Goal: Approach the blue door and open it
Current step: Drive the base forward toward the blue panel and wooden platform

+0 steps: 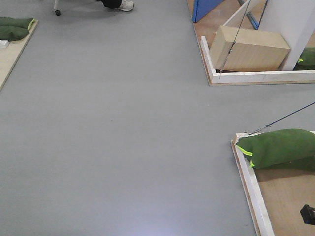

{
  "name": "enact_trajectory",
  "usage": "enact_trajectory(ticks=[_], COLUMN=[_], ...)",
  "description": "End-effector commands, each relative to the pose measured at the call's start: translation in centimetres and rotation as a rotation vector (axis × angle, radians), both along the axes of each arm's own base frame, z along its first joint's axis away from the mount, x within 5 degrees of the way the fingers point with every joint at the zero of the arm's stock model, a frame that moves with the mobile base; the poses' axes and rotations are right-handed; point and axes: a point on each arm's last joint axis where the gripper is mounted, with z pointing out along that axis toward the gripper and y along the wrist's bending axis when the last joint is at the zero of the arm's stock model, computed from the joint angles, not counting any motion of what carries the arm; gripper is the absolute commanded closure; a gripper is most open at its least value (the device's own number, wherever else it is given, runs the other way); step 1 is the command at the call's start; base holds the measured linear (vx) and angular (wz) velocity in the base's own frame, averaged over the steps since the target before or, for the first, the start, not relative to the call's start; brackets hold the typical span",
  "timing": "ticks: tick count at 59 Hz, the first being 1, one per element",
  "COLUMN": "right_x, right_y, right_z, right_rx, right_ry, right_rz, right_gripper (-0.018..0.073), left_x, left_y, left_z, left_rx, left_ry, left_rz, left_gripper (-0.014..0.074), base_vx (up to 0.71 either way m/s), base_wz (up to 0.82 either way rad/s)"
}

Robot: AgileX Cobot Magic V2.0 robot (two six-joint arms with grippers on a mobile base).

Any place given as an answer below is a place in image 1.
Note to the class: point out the blue door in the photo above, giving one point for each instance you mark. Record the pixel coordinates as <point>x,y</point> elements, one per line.
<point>202,7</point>

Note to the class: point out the wooden platform under door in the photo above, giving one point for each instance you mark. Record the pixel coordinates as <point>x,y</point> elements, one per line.
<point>208,25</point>

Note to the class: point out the beige wooden box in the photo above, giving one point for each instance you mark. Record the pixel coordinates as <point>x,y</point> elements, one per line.
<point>247,50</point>

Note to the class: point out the white sneaker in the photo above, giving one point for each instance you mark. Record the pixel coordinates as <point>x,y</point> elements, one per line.
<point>126,5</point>

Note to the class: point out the green sandbag near right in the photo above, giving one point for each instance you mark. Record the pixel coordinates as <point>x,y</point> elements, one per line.
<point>281,149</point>

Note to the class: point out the wooden platform near right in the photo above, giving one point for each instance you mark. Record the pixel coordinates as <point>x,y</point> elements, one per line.
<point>285,192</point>

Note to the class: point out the white beam near right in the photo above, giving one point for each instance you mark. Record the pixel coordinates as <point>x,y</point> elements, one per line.
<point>257,207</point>

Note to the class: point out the green sandbag behind panel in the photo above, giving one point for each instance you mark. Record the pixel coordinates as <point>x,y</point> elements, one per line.
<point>306,60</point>

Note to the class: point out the wooden platform far left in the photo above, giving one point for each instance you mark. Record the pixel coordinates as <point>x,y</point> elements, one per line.
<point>10,55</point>

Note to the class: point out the green sandbag far left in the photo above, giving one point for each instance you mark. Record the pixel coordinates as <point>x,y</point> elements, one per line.
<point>12,33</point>

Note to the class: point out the black device corner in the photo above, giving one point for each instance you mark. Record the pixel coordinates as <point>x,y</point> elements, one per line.
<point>308,214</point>

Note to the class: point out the white L-shaped beam frame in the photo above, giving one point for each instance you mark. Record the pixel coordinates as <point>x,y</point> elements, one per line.
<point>251,78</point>

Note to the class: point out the white wall panel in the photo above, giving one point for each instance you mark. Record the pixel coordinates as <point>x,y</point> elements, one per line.
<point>295,21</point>

